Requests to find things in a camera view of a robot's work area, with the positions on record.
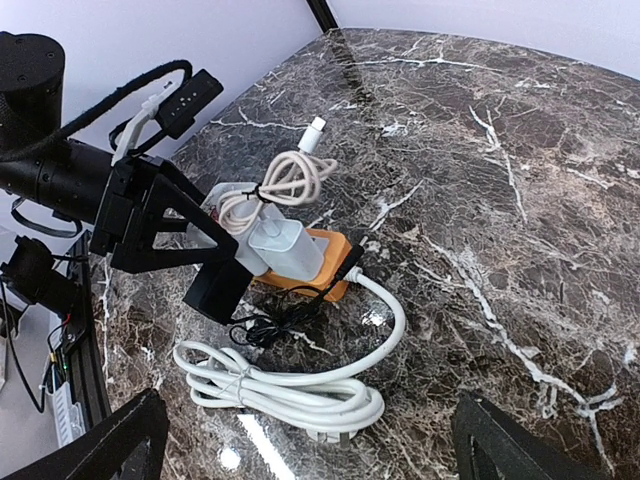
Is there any white slotted cable duct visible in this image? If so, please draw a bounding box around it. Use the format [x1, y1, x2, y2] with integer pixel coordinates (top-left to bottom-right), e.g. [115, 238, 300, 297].
[51, 382, 86, 448]

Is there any orange power strip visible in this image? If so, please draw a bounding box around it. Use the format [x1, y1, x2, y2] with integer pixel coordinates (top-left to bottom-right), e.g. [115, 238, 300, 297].
[253, 228, 352, 290]

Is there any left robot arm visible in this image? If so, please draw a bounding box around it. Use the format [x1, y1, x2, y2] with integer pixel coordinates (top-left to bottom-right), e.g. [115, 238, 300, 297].
[1, 32, 252, 325]

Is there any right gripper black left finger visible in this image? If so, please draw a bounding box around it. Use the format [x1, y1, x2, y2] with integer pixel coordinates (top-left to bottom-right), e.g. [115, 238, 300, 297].
[7, 388, 169, 479]

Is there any white coiled power cord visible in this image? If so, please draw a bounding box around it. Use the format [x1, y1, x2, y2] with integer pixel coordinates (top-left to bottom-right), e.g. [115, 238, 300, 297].
[172, 267, 407, 444]

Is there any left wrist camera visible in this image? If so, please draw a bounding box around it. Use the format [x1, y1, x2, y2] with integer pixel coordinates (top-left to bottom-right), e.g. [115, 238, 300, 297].
[155, 69, 224, 140]

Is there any white USB charger with cable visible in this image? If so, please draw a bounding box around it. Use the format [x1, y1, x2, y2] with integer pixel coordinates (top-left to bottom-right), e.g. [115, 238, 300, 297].
[222, 117, 338, 282]

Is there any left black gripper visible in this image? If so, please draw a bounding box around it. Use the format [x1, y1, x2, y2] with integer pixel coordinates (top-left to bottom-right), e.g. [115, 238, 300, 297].
[89, 155, 252, 324]

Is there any black adapter with thin cable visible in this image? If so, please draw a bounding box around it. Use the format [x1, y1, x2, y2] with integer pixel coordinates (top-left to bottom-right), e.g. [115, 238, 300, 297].
[229, 245, 364, 348]

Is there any white cube adapter with sticker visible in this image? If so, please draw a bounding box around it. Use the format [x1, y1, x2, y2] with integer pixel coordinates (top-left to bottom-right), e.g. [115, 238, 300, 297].
[201, 182, 262, 233]

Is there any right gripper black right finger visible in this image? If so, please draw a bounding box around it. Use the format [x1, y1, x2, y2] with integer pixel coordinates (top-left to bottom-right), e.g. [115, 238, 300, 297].
[452, 392, 607, 479]

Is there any black front rail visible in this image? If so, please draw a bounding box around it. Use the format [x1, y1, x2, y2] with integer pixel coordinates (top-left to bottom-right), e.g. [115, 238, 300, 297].
[63, 232, 111, 430]

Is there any left black frame post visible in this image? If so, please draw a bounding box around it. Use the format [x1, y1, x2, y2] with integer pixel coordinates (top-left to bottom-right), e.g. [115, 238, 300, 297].
[306, 0, 339, 33]

